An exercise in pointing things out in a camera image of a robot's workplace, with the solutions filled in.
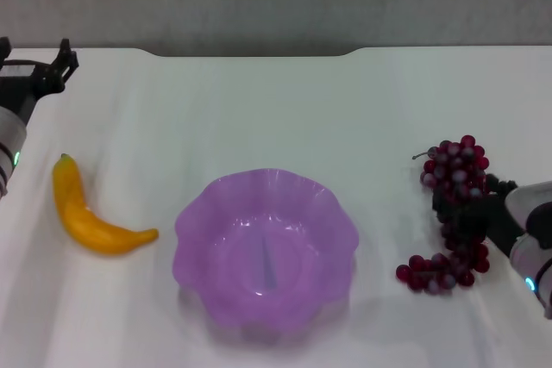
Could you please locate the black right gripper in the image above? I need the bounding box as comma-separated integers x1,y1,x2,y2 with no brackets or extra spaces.
431,172,528,258

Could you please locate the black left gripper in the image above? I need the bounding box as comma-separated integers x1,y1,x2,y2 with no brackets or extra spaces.
0,37,80,124

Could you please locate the dark red grape bunch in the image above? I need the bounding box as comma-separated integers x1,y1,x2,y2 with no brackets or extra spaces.
395,134,492,296

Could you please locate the yellow banana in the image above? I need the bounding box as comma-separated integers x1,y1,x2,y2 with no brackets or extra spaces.
52,153,160,256

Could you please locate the purple wavy plastic bowl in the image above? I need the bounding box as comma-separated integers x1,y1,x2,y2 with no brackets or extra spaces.
172,166,361,346

